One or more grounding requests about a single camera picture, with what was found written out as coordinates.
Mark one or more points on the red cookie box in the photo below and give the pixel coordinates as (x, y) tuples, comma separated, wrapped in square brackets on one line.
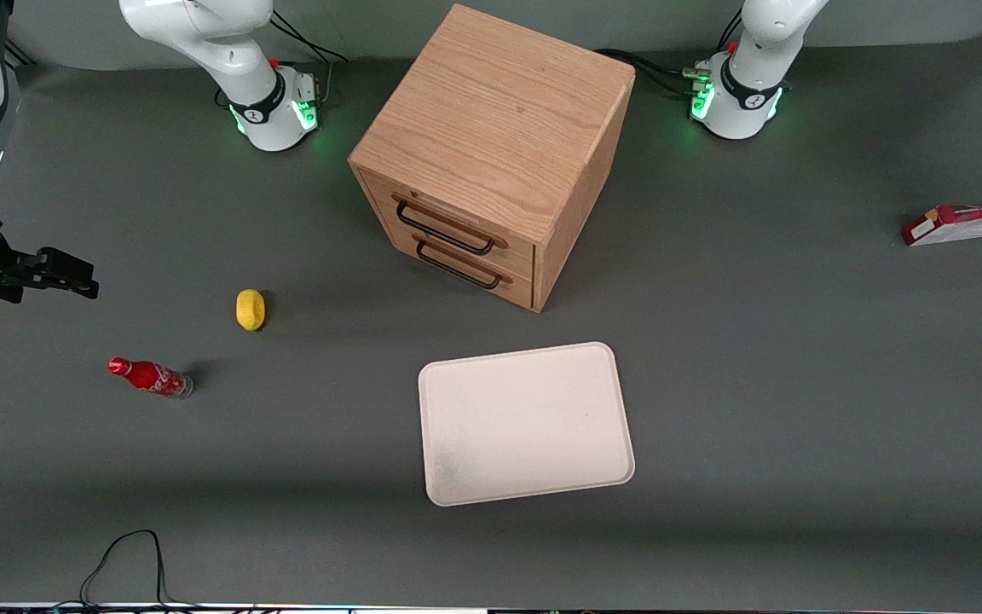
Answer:
[(968, 223)]

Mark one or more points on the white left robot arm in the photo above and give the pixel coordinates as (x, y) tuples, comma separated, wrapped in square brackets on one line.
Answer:
[(747, 102)]

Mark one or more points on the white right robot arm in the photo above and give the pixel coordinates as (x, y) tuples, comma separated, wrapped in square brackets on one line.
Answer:
[(201, 26)]

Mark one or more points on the beige rectangular tray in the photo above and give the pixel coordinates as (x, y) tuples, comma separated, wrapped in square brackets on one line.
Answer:
[(525, 422)]

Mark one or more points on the red cola bottle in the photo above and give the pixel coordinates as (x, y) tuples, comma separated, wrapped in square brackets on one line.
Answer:
[(150, 376)]

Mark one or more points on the yellow lemon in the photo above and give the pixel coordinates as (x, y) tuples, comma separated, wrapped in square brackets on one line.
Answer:
[(251, 309)]

